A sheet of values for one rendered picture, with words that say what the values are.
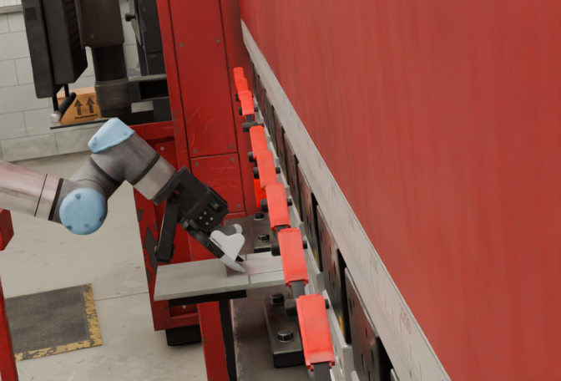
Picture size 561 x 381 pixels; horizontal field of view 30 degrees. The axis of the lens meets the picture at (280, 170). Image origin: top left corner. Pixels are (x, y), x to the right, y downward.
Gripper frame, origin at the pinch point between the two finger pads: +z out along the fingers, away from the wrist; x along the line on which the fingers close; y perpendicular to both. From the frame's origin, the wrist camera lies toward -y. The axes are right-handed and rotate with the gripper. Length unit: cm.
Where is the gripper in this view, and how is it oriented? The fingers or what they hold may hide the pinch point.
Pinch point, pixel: (236, 264)
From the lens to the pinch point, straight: 196.1
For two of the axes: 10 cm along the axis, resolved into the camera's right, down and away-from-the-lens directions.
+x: -1.0, -2.1, 9.7
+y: 6.9, -7.2, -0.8
